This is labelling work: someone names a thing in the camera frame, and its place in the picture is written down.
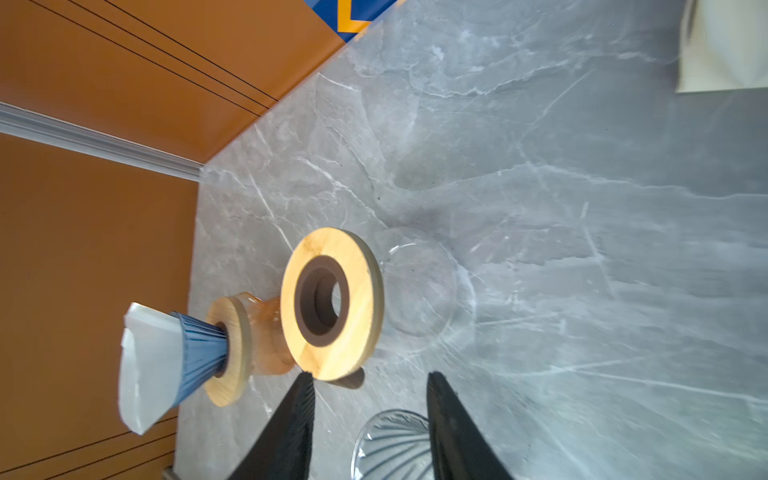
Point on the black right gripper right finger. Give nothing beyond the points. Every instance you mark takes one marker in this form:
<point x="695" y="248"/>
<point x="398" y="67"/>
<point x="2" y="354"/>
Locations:
<point x="458" y="449"/>

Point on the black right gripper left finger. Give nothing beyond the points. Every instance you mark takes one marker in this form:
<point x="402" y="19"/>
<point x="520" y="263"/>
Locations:
<point x="283" y="450"/>

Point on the grey ribbed glass dripper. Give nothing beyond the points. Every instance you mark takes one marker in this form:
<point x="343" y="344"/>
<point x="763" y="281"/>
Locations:
<point x="393" y="444"/>

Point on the blue ribbed plastic dripper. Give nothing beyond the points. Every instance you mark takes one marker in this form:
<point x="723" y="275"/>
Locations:
<point x="204" y="352"/>

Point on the white paper coffee filter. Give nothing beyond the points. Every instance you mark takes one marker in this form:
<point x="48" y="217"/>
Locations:
<point x="150" y="368"/>

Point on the coffee filter paper pack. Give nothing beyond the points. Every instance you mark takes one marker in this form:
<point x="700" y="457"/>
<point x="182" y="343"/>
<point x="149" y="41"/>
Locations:
<point x="723" y="46"/>

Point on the orange glass carafe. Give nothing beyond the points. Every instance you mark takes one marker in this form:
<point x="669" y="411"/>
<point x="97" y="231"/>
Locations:
<point x="270" y="354"/>

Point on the left aluminium corner post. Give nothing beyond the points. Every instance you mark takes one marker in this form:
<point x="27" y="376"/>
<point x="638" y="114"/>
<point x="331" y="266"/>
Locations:
<point x="22" y="123"/>

